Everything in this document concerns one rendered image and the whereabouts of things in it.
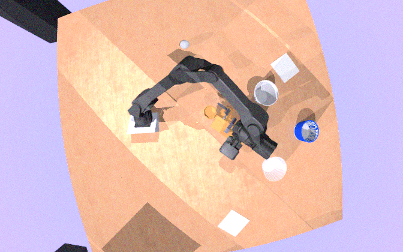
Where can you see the white flat square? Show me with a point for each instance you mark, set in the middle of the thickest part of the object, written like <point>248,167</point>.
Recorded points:
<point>285,67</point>
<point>233,223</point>

